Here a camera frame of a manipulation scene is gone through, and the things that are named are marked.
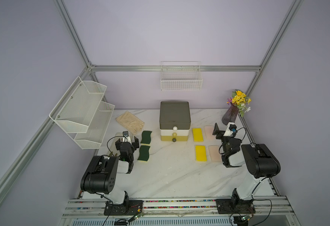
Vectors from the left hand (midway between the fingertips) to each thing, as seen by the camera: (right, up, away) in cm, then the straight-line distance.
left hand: (127, 139), depth 94 cm
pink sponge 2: (+57, -8, -7) cm, 58 cm away
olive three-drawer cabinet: (+32, +12, -8) cm, 35 cm away
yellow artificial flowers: (+75, +27, -2) cm, 80 cm away
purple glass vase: (+74, +17, +9) cm, 77 cm away
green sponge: (+12, 0, +7) cm, 14 cm away
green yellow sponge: (+11, -9, 0) cm, 15 cm away
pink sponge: (+57, +5, +7) cm, 58 cm away
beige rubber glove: (0, +10, +17) cm, 20 cm away
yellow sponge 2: (+50, -9, +2) cm, 51 cm away
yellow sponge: (+50, +2, +11) cm, 52 cm away
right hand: (+64, +9, -2) cm, 65 cm away
